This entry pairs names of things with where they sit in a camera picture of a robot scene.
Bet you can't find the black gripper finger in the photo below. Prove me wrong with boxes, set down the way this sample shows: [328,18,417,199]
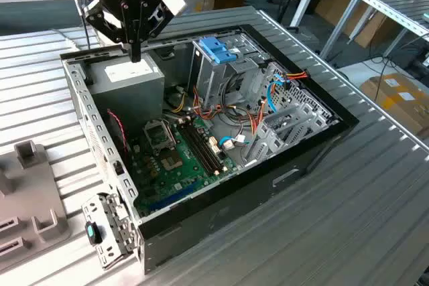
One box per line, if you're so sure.
[82,0,137,63]
[135,0,170,63]

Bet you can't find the blue data wire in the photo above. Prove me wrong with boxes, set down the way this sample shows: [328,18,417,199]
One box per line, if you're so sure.
[265,72,286,113]

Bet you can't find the orange red yellow power wire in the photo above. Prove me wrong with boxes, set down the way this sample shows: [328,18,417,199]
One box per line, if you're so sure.
[249,70,310,138]

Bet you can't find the metal disk bay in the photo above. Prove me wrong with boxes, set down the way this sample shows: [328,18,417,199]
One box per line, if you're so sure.
[243,100,339,168]

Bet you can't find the grey power supply unit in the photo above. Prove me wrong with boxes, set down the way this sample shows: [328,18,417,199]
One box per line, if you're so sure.
[87,53,166,133]

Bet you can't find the blue plastic drive latch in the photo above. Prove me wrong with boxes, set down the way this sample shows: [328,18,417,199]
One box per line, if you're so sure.
[198,37,241,65]

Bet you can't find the metal drive cage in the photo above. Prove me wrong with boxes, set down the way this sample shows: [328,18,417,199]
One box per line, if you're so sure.
[187,36,269,113]

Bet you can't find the metal socket cover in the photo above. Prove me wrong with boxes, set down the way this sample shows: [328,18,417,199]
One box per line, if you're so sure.
[142,119,178,151]

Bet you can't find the black RAM slot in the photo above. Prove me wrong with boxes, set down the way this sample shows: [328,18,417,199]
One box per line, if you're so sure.
[190,121,225,172]
[178,126,212,177]
[186,123,220,174]
[182,125,216,176]

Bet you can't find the green motherboard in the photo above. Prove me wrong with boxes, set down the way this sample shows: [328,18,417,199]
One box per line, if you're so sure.
[129,117,241,218]

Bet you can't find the blue expansion slot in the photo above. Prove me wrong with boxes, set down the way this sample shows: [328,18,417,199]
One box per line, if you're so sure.
[147,181,199,212]

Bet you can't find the grey parts rack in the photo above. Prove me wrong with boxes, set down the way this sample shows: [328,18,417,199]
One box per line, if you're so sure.
[0,141,70,272]

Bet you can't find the open black PC case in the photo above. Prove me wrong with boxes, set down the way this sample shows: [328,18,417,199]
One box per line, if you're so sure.
[60,23,360,275]

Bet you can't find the black teal latch clip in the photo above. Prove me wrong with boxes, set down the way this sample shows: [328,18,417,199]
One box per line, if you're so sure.
[84,220,103,244]

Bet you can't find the cardboard box under desk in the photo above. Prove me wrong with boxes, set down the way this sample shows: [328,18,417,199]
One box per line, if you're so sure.
[343,0,408,49]

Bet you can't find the metal slat side table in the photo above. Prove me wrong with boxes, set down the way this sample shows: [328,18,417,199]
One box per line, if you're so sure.
[320,0,429,62]

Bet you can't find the cardboard box with labels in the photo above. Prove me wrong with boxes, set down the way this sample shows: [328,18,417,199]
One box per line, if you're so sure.
[360,73,429,139]

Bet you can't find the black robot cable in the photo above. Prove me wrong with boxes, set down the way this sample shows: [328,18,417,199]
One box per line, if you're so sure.
[65,0,101,51]

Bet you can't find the yellow orange supply wires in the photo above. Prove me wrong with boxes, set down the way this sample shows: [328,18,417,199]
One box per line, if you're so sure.
[166,85,188,113]

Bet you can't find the red black fan wire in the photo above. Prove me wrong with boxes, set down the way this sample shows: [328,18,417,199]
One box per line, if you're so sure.
[106,108,131,165]

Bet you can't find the orange black wire bundle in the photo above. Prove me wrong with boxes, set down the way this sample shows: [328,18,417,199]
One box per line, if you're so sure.
[192,84,262,123]

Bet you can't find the short blue board wire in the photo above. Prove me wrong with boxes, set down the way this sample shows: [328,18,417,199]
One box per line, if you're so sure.
[217,135,236,149]

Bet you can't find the white plug purple wire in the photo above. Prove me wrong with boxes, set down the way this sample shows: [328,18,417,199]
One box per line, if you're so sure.
[231,121,251,146]

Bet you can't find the metal expansion slot bracket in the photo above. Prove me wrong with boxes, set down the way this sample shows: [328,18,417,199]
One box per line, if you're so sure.
[81,192,141,271]

